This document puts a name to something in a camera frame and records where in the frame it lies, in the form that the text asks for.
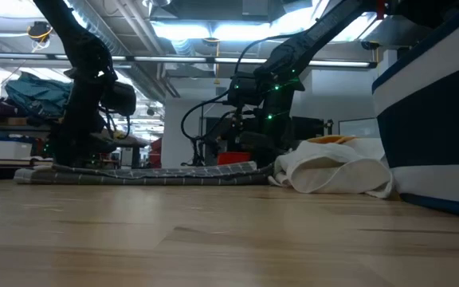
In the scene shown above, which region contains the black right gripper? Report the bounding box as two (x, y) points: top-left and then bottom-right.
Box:
(233, 77), (305, 165)

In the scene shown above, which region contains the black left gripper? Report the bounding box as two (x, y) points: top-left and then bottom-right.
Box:
(52, 69), (113, 167)

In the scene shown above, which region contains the mustard orange towel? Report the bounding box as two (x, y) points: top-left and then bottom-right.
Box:
(307, 134), (358, 145)

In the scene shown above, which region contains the white checked towel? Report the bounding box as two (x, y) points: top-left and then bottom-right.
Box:
(268, 137), (394, 199)

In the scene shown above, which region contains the grey checked towel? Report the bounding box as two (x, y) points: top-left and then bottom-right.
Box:
(13, 161), (274, 187)

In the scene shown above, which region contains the navy fabric storage bin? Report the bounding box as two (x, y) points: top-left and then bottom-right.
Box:
(371, 0), (459, 219)

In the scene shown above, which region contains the small red plastic box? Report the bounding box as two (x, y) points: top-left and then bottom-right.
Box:
(216, 151), (253, 166)

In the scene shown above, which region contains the black monitor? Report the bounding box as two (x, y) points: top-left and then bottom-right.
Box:
(292, 116), (334, 140)

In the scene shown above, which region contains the teal bag pile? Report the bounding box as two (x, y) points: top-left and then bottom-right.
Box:
(4, 71), (73, 120)

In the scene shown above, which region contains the white storage box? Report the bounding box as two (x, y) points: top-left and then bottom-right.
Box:
(0, 139), (33, 161)

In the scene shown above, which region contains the red cart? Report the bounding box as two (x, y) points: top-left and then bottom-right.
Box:
(148, 137), (163, 168)

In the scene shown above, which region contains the purple bag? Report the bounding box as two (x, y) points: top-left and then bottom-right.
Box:
(0, 98), (18, 120)

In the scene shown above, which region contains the bright ceiling light panel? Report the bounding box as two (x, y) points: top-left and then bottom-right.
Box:
(149, 19), (306, 43)

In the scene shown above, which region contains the long ceiling light bar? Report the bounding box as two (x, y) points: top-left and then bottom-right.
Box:
(0, 50), (374, 68)

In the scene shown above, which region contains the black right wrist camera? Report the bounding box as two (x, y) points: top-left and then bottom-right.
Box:
(227, 75), (263, 108)

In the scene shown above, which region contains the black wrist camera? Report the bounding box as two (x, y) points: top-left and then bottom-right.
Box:
(227, 75), (263, 108)
(100, 81), (137, 117)

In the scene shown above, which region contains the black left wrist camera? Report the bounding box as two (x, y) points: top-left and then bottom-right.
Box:
(100, 81), (137, 117)

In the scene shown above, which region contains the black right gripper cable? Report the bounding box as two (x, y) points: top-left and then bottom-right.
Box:
(180, 89), (238, 167)

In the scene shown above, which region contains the white wall board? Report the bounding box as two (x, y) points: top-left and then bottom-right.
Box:
(339, 118), (381, 139)

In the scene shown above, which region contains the yellow ceiling cable reel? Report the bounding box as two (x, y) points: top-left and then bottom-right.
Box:
(25, 22), (54, 44)

